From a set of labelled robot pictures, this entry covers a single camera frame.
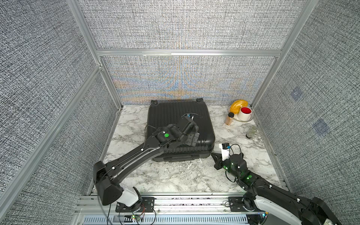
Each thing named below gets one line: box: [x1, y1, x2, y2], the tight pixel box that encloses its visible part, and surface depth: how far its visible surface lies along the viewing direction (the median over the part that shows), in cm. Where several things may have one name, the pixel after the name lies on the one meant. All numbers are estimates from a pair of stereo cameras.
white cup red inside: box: [237, 106, 252, 121], surface depth 108 cm
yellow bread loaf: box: [230, 99, 249, 114], surface depth 114 cm
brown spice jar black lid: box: [225, 112, 235, 126], surface depth 106 cm
